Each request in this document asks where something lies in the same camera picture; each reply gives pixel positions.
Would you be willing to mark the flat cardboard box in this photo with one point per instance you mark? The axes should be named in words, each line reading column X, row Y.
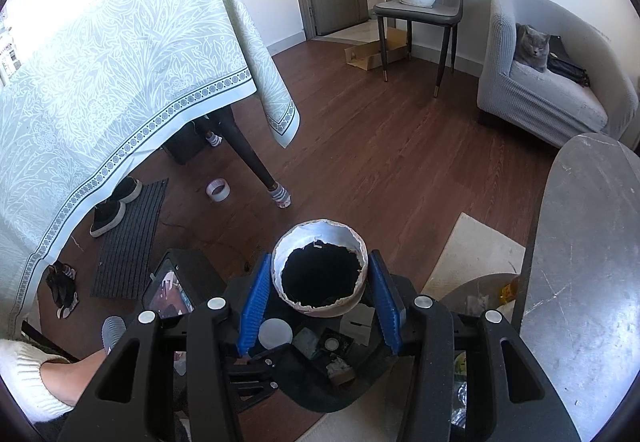
column 372, row 55

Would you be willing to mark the black device with screen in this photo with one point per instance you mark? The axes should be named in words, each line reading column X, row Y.
column 192, row 267

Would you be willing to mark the dark slippers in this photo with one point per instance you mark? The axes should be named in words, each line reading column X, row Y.
column 62, row 289

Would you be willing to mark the grey dining chair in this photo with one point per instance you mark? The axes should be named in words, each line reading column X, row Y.
column 417, row 15

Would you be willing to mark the cream rug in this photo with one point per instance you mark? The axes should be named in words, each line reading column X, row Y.
column 475, row 252

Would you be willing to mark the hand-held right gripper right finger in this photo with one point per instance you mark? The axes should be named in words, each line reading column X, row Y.
column 382, row 302

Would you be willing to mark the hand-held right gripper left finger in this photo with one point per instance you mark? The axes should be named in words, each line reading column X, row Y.
column 252, row 302

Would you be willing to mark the torn white paper bowl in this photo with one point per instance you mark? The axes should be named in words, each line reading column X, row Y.
column 325, row 234

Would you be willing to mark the grey slipper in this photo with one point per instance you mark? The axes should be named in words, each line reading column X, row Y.
column 113, row 332

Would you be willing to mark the dark table leg striped sock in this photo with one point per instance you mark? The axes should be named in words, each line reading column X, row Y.
column 250, row 152
column 211, row 132

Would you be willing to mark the black box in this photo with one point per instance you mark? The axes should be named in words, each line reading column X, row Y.
column 182, row 145

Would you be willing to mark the black trash bin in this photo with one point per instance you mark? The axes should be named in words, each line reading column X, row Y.
column 310, row 392

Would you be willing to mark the grey cat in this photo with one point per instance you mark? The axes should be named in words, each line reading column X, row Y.
column 532, row 47

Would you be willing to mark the black shoe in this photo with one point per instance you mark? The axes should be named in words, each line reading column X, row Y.
column 106, row 218
column 125, row 189

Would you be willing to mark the small dark box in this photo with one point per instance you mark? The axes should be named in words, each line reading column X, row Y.
column 336, row 341

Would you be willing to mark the yellow packet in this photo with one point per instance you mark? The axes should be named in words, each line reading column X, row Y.
column 510, row 289

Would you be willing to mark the black bag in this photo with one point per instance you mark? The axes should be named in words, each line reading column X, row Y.
column 567, row 70

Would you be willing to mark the clear tape roll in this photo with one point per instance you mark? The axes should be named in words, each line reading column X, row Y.
column 218, row 189

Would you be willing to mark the pale green patterned tablecloth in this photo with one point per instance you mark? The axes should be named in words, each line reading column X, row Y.
column 115, row 87

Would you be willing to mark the grey striped floor mat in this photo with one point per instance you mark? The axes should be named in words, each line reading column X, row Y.
column 132, row 247

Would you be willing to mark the grey armchair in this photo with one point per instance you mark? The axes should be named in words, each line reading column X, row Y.
column 545, row 107

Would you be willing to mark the white round lid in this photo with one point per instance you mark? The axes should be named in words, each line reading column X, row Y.
column 275, row 333

